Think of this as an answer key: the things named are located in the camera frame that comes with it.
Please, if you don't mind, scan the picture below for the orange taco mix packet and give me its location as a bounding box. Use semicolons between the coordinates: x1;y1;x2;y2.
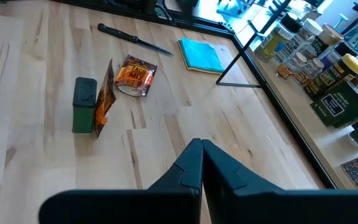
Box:
114;54;158;97
93;58;117;138

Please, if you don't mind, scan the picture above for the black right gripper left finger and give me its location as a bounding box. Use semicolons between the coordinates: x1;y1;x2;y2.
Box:
38;138;204;224

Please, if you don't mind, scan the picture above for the tan lid spice jar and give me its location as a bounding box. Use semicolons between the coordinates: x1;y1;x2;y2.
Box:
309;23;344;60

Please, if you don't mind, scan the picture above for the white lid spice jar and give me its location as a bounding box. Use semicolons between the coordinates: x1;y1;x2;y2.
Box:
273;17;324;65

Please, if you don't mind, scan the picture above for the black lid purple label jar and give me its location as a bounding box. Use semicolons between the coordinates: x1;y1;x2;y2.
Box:
321;42;358;63

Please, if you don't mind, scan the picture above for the black aluminium table frame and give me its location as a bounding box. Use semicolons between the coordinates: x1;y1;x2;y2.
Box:
48;0;241;40

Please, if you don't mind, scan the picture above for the yellow lid dark spice jar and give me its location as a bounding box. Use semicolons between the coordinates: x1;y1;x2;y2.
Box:
303;53;358;101

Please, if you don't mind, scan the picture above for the small cork stoppered glass jar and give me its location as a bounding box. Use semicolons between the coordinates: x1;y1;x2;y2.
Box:
277;52;307;80
293;58;325;86

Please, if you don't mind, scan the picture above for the wooden shelf riser black frame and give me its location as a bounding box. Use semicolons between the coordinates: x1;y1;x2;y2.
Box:
215;0;358;190

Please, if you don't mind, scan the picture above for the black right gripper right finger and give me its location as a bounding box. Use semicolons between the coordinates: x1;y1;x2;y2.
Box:
202;139;358;224

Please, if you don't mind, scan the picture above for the black kitchen knife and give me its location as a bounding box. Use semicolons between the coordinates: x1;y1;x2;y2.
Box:
97;23;174;57

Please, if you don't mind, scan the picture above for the black lid olive label jar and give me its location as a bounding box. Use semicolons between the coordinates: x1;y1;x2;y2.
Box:
253;12;303;63

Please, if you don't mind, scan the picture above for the teal cleaning cloth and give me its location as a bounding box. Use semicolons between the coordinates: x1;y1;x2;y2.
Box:
177;37;226;75

